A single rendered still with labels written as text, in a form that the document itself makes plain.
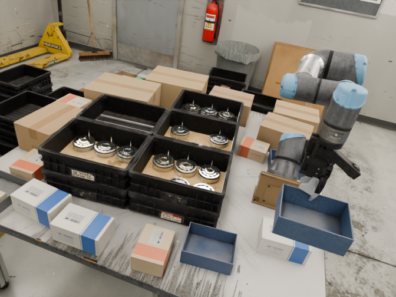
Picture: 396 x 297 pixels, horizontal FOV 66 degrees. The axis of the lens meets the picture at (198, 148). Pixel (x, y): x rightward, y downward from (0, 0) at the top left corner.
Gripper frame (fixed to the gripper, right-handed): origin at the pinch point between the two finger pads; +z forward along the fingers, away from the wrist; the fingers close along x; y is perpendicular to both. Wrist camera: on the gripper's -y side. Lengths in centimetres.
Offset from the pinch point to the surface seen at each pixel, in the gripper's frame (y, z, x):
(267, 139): 18, 28, -89
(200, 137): 53, 25, -62
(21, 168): 118, 35, -2
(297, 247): -5.2, 32.7, -12.4
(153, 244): 47, 36, 9
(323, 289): -18.2, 42.2, -5.4
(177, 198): 46, 27, -9
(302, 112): 1, 18, -123
